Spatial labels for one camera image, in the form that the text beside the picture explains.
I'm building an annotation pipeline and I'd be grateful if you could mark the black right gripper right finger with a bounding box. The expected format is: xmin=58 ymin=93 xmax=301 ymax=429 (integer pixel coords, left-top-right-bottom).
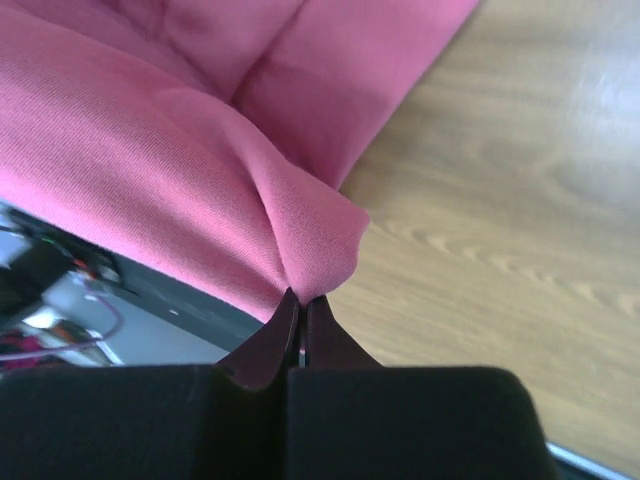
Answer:
xmin=285 ymin=297 xmax=556 ymax=479

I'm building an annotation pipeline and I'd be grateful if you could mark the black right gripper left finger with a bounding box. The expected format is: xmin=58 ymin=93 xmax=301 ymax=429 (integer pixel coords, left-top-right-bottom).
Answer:
xmin=1 ymin=292 xmax=300 ymax=479

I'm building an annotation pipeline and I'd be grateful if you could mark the pink t shirt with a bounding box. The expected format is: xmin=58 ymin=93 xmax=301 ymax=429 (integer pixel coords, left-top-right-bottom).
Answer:
xmin=1 ymin=1 xmax=474 ymax=321

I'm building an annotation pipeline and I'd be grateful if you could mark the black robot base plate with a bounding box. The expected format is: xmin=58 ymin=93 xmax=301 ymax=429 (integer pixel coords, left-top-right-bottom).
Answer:
xmin=1 ymin=205 xmax=261 ymax=366

